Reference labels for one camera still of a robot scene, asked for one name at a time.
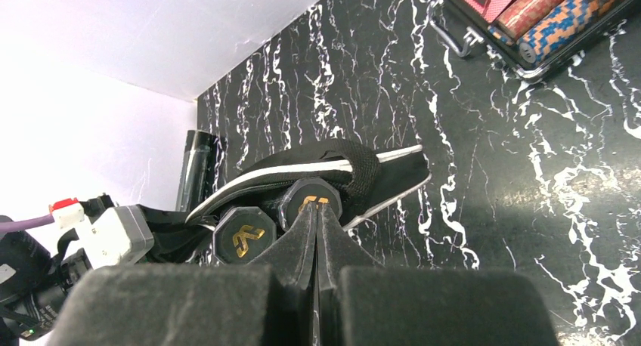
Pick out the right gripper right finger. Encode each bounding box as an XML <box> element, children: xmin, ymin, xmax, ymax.
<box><xmin>317</xmin><ymin>205</ymin><xmax>558</xmax><ymax>345</ymax></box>

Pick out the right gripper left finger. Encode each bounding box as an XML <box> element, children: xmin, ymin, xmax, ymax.
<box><xmin>48</xmin><ymin>205</ymin><xmax>318</xmax><ymax>345</ymax></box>

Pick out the white badminton racket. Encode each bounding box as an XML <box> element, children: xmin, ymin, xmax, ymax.
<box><xmin>277</xmin><ymin>178</ymin><xmax>342</xmax><ymax>232</ymax></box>
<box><xmin>213</xmin><ymin>206</ymin><xmax>277</xmax><ymax>264</ymax></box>

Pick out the black shuttlecock tube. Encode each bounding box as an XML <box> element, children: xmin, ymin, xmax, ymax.
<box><xmin>175</xmin><ymin>130</ymin><xmax>218</xmax><ymax>212</ymax></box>

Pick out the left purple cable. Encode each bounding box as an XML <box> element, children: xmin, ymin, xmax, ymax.
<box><xmin>0</xmin><ymin>213</ymin><xmax>55</xmax><ymax>235</ymax></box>

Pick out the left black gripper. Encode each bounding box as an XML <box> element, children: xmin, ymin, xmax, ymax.
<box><xmin>0</xmin><ymin>193</ymin><xmax>119</xmax><ymax>342</ymax></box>

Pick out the black poker chip case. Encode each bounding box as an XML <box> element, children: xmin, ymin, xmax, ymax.
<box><xmin>427</xmin><ymin>0</ymin><xmax>640</xmax><ymax>81</ymax></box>

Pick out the black racket bag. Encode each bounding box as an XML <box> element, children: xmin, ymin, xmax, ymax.
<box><xmin>141</xmin><ymin>139</ymin><xmax>431</xmax><ymax>264</ymax></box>

